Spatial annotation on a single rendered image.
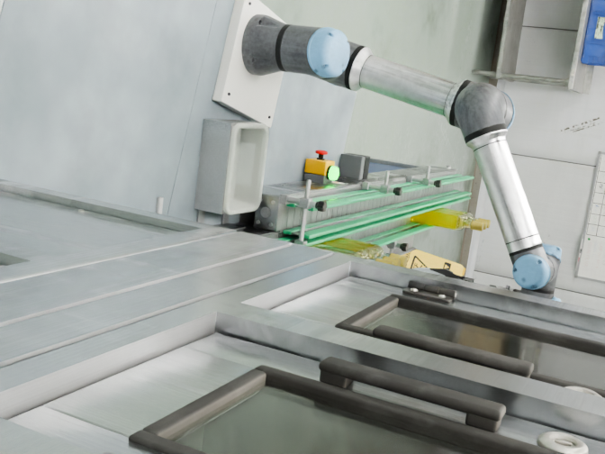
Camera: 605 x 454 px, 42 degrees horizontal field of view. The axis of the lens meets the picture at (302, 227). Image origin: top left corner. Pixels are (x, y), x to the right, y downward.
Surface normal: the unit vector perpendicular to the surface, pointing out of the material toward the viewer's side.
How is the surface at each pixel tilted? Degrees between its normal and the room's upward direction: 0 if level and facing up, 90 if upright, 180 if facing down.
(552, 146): 90
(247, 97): 0
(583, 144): 90
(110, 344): 90
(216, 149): 90
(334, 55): 7
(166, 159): 0
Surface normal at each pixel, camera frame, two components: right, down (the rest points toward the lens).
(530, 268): -0.42, 0.02
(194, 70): 0.89, 0.18
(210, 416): 0.12, -0.98
